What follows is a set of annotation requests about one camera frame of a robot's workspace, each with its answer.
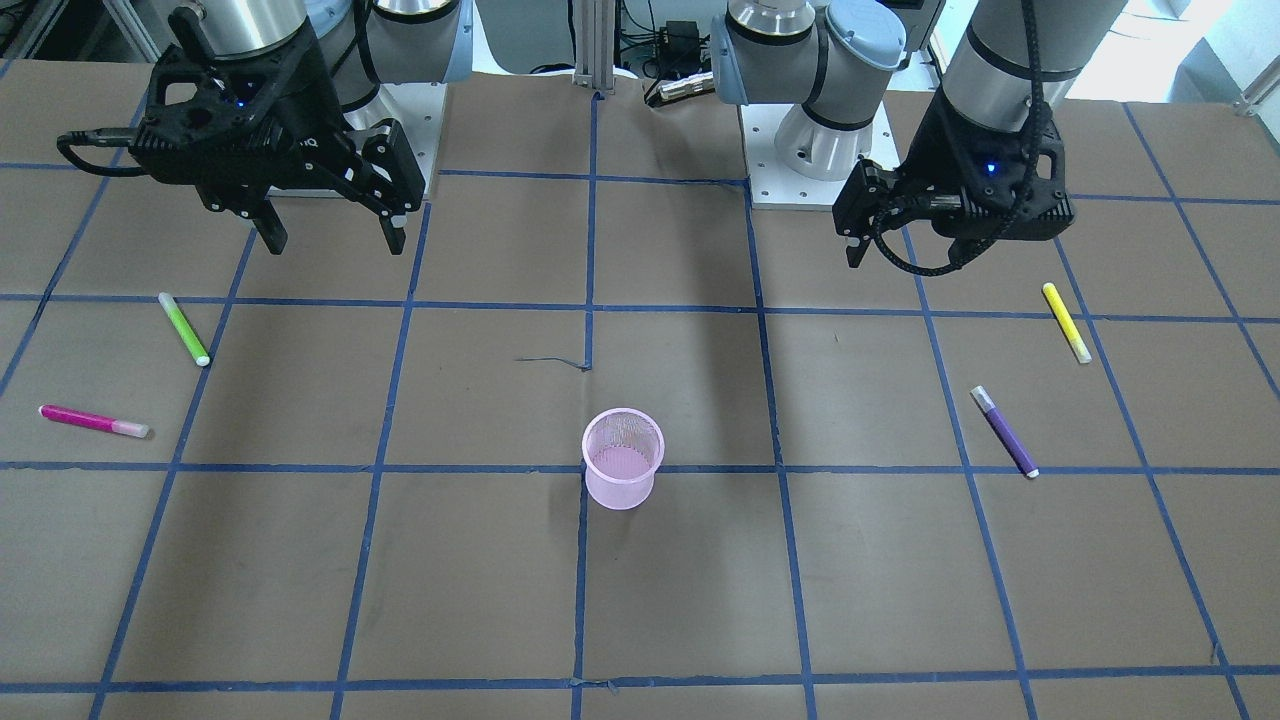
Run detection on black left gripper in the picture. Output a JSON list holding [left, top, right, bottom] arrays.
[[832, 94, 1076, 269]]

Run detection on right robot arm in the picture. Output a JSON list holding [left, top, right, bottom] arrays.
[[128, 1, 474, 255]]

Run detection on purple highlighter pen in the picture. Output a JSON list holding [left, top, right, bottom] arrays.
[[969, 386, 1041, 479]]

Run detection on black power adapter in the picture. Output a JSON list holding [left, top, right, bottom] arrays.
[[657, 20, 701, 65]]

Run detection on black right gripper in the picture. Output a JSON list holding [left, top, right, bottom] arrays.
[[128, 29, 425, 255]]

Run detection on green highlighter pen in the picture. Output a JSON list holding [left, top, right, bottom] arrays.
[[157, 292, 211, 368]]

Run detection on aluminium frame post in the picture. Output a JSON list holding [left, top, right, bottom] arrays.
[[570, 0, 617, 96]]

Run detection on pink mesh cup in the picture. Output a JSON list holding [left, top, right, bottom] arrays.
[[581, 407, 666, 511]]

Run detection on pink highlighter pen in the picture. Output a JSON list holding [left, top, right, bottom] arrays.
[[38, 404, 151, 439]]

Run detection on yellow highlighter pen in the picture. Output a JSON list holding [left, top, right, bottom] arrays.
[[1041, 282, 1093, 365]]

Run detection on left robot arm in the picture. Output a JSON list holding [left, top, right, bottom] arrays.
[[709, 1, 1123, 277]]

